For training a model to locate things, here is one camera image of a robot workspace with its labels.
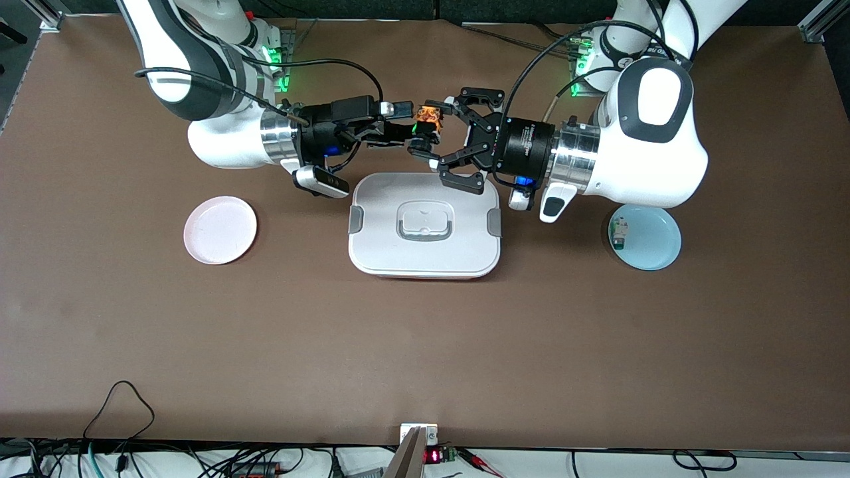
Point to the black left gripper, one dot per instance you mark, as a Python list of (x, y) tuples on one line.
[(526, 147)]

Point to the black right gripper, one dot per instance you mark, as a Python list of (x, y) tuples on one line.
[(317, 133)]

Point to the orange and black push-button switch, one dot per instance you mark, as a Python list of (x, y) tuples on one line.
[(428, 119)]

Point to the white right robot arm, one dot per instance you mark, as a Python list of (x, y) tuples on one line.
[(226, 146)]

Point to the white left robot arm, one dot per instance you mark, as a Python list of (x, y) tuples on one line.
[(664, 166)]

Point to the white box with grey latches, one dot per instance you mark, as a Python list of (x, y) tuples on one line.
[(425, 255)]

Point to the pink round plate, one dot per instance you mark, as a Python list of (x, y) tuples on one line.
[(220, 230)]

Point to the light blue round plate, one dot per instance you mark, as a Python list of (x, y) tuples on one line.
[(654, 239)]

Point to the red and black test leads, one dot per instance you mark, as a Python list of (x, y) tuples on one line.
[(475, 458)]

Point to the circuit board with red display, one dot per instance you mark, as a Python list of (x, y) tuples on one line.
[(433, 456)]

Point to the grey aluminium profile bar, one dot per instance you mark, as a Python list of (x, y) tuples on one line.
[(406, 458)]

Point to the orange and black connector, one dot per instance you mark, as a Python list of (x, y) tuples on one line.
[(255, 473)]

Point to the green and white push-button switch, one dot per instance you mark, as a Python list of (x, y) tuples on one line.
[(619, 234)]

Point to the small white bracket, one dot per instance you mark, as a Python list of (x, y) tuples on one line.
[(432, 435)]

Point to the aluminium frame post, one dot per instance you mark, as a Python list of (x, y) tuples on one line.
[(817, 21), (52, 14)]

